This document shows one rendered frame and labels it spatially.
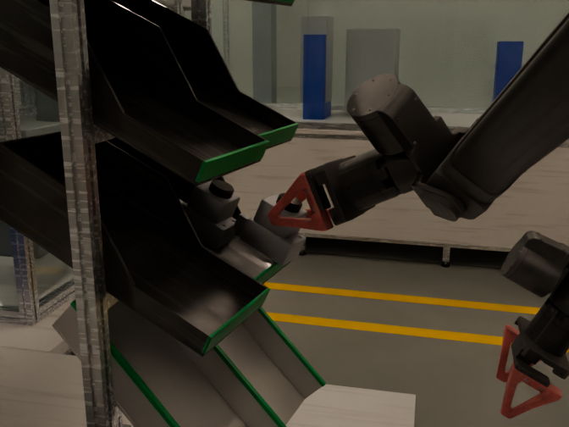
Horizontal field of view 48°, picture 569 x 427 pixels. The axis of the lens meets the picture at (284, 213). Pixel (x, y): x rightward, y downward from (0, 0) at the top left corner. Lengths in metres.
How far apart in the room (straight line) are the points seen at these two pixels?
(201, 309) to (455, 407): 2.30
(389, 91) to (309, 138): 3.78
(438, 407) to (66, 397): 1.91
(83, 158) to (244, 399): 0.35
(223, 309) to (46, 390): 0.66
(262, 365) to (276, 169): 3.65
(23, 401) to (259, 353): 0.50
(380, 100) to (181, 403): 0.39
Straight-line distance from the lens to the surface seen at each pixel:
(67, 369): 1.34
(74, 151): 0.59
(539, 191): 4.39
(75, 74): 0.58
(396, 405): 1.18
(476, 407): 2.91
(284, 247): 0.75
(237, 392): 0.78
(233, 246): 0.82
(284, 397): 0.90
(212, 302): 0.68
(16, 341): 1.49
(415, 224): 4.42
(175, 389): 0.75
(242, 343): 0.90
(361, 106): 0.64
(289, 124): 0.81
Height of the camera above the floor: 1.47
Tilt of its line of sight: 15 degrees down
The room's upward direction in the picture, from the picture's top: straight up
